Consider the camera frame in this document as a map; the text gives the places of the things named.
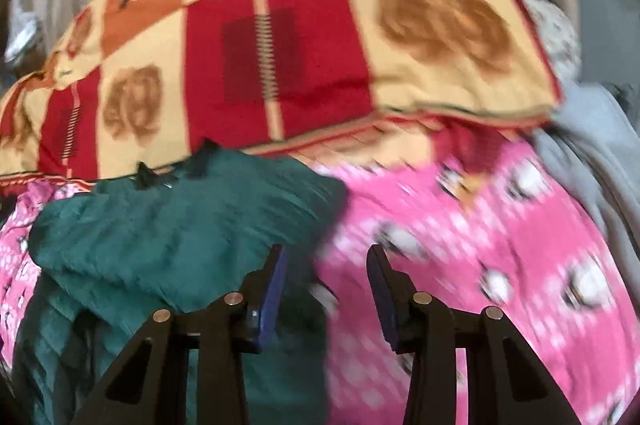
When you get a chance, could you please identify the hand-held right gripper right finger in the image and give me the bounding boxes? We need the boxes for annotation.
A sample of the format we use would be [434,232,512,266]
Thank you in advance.
[366,245,583,425]

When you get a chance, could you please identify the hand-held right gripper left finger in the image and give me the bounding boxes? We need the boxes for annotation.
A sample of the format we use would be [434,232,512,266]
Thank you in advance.
[75,245,289,425]

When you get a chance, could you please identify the green puffer jacket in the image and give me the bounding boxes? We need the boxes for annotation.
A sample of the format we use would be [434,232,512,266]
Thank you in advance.
[12,140,351,425]

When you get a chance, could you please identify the pink penguin-print blanket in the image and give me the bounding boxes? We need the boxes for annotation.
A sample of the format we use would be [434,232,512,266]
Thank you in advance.
[0,135,640,425]

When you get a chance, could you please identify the red yellow rose-print quilt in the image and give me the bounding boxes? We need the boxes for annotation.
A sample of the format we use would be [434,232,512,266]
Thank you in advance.
[0,0,563,186]

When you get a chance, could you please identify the grey sweatpants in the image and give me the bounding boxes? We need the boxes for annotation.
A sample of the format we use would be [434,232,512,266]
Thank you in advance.
[532,85,640,246]

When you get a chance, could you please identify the white floral bed sheet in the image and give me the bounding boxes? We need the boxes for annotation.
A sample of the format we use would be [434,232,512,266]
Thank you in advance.
[520,0,581,80]

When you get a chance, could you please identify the white refrigerator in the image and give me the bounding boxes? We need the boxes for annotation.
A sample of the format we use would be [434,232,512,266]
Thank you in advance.
[575,0,640,86]

